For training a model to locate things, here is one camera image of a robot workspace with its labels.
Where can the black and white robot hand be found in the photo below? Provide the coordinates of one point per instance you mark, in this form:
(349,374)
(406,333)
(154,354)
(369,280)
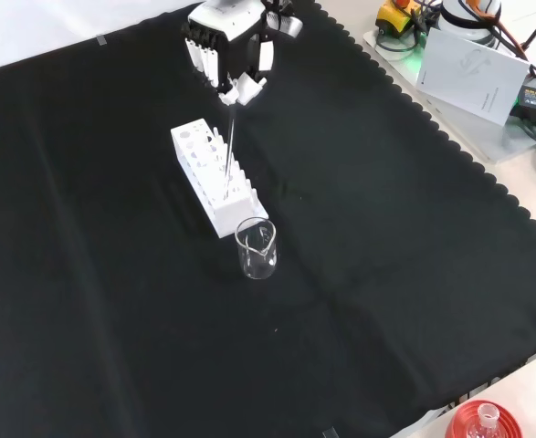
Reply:
(231,23)

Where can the clear glass rod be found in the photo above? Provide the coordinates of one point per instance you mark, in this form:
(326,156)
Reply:
(229,150)

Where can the white test tube rack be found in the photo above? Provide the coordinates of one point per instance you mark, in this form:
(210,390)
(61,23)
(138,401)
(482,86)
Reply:
(231,214)

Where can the clear cloth clip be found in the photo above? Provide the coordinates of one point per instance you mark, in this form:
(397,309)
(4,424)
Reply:
(330,432)
(101,40)

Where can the yellow stop button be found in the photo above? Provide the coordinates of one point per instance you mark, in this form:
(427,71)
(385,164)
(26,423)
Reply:
(393,18)

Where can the black bench cloth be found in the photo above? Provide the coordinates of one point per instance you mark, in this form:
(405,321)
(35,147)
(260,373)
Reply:
(112,228)

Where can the white booklet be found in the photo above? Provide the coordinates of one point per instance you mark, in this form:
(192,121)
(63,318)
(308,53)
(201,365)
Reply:
(468,68)

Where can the clear glass beaker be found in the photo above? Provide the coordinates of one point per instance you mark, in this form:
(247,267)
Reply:
(256,269)

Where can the pale base board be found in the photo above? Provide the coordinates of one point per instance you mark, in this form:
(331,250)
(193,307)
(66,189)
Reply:
(477,137)

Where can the clear round-bottom flask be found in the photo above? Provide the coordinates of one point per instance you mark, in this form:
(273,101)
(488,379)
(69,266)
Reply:
(488,413)

